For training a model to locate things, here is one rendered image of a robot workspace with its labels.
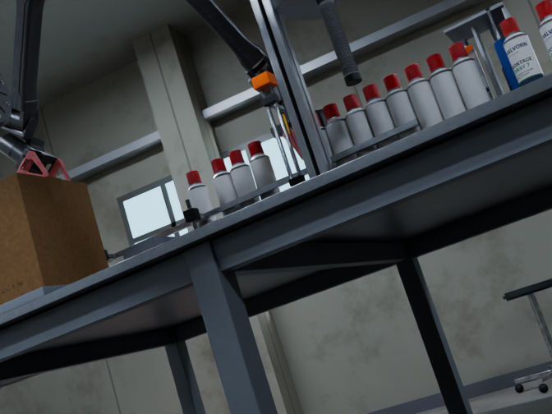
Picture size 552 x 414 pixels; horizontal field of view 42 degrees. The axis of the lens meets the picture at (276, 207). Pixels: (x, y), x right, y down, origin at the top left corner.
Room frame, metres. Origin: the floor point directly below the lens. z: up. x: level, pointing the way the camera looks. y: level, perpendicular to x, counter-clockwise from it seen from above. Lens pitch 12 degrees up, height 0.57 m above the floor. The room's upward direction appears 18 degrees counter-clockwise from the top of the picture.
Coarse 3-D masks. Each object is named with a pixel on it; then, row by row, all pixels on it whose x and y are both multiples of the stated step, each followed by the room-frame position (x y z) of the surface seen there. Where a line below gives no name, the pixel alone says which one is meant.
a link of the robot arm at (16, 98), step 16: (16, 0) 1.61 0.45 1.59; (32, 0) 1.60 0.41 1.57; (16, 16) 1.63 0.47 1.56; (32, 16) 1.63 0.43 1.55; (16, 32) 1.65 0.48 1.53; (32, 32) 1.65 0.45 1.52; (16, 48) 1.67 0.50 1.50; (32, 48) 1.67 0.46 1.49; (16, 64) 1.68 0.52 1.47; (32, 64) 1.70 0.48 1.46; (16, 80) 1.70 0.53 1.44; (32, 80) 1.72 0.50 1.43; (16, 96) 1.72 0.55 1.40; (32, 96) 1.74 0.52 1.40; (16, 112) 1.76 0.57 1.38; (32, 112) 1.76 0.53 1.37; (16, 128) 1.77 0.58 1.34
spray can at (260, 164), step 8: (248, 144) 1.70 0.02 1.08; (256, 144) 1.69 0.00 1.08; (256, 152) 1.69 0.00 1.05; (256, 160) 1.68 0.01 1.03; (264, 160) 1.68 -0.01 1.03; (256, 168) 1.68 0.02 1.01; (264, 168) 1.68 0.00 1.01; (272, 168) 1.70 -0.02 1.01; (256, 176) 1.69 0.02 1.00; (264, 176) 1.68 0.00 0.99; (272, 176) 1.69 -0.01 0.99; (256, 184) 1.70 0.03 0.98; (264, 184) 1.68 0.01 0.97; (272, 192) 1.68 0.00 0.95
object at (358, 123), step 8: (352, 96) 1.58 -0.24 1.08; (344, 104) 1.59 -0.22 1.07; (352, 104) 1.57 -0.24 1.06; (352, 112) 1.57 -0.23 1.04; (360, 112) 1.57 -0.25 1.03; (352, 120) 1.57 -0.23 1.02; (360, 120) 1.57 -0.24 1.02; (368, 120) 1.58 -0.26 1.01; (352, 128) 1.57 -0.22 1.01; (360, 128) 1.57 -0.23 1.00; (368, 128) 1.57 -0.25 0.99; (352, 136) 1.58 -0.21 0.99; (360, 136) 1.57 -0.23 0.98; (368, 136) 1.57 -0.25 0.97; (376, 144) 1.57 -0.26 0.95; (360, 152) 1.58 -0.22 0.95; (368, 152) 1.57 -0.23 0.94
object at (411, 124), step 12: (384, 132) 1.53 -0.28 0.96; (396, 132) 1.52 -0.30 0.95; (360, 144) 1.55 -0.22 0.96; (372, 144) 1.54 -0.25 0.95; (336, 156) 1.58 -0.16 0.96; (252, 192) 1.68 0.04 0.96; (264, 192) 1.67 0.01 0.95; (228, 204) 1.71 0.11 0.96; (240, 204) 1.71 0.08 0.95; (180, 228) 1.77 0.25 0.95; (144, 240) 1.82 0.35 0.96; (120, 252) 1.86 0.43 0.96
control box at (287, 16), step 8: (272, 0) 1.46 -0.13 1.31; (280, 0) 1.44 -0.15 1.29; (288, 0) 1.44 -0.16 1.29; (296, 0) 1.45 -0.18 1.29; (304, 0) 1.46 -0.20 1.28; (312, 0) 1.48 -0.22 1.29; (336, 0) 1.51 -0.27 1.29; (280, 8) 1.47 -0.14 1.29; (288, 8) 1.48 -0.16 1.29; (296, 8) 1.49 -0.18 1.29; (304, 8) 1.50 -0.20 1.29; (312, 8) 1.51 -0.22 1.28; (288, 16) 1.52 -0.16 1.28; (296, 16) 1.53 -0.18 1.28; (304, 16) 1.54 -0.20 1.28; (312, 16) 1.56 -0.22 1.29; (320, 16) 1.57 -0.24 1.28
